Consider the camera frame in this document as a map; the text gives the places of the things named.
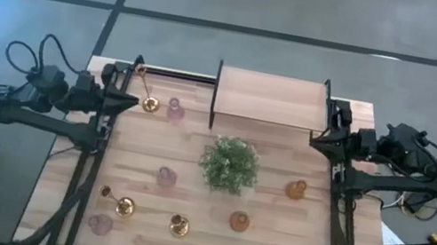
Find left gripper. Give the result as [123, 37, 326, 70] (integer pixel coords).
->
[65, 56, 146, 134]

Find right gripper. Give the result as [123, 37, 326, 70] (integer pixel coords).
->
[306, 97, 385, 170]

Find gold metal candlestick holder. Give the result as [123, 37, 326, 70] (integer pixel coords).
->
[166, 211, 193, 241]
[128, 63, 168, 115]
[94, 184, 139, 220]

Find pink ribbed glass candle holder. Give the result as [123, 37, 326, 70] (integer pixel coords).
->
[85, 211, 116, 239]
[163, 95, 188, 126]
[154, 164, 179, 192]

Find wooden riser shelf black legs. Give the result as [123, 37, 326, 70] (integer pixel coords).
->
[207, 59, 340, 151]

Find black power adapter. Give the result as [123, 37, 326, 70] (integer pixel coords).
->
[402, 191, 432, 218]

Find green artificial potted plant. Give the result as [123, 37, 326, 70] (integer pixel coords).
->
[194, 130, 266, 200]

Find black aluminium rig frame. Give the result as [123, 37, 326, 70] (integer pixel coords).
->
[14, 30, 427, 245]

